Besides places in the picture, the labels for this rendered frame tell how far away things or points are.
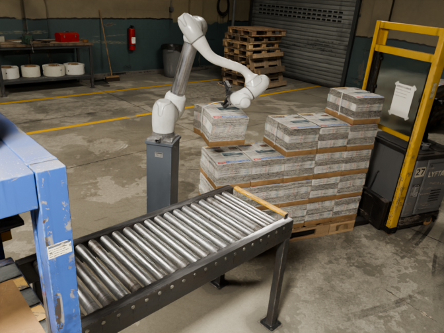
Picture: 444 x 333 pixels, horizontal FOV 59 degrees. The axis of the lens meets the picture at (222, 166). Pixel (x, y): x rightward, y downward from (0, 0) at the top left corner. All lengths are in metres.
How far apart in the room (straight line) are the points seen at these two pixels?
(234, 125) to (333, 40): 7.76
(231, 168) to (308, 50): 8.11
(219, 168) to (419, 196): 2.06
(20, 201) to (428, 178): 3.58
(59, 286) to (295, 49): 10.22
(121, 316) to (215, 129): 1.52
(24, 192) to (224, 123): 1.94
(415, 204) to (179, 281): 2.83
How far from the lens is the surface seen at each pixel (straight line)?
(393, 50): 3.86
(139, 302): 1.73
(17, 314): 1.76
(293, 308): 2.94
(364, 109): 3.41
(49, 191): 1.04
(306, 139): 3.15
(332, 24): 10.42
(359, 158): 3.58
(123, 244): 2.04
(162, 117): 2.68
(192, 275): 1.86
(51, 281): 1.18
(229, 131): 2.83
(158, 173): 2.83
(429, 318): 3.26
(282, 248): 2.38
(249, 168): 2.97
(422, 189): 4.09
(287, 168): 3.16
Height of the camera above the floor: 1.96
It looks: 24 degrees down
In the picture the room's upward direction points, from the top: 5 degrees clockwise
